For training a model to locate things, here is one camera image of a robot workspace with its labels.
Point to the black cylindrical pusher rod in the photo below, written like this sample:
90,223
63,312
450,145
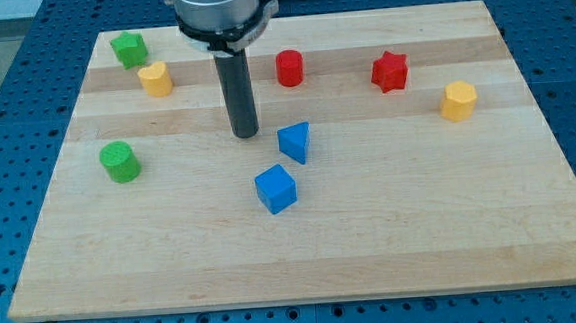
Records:
235,81

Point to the blue triangle block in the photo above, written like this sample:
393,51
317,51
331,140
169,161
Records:
294,140

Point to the green star block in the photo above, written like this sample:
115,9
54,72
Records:
129,49

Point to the red star block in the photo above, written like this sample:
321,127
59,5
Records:
390,72

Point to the red cylinder block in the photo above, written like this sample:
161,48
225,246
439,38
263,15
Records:
289,68

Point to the yellow heart block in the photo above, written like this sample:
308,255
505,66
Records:
156,79

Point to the blue cube block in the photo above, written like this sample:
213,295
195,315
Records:
276,189

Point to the green cylinder block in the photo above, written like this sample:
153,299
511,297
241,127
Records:
119,161

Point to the light wooden board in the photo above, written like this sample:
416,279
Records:
393,201

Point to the yellow hexagon block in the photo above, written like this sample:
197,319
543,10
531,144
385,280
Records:
458,101

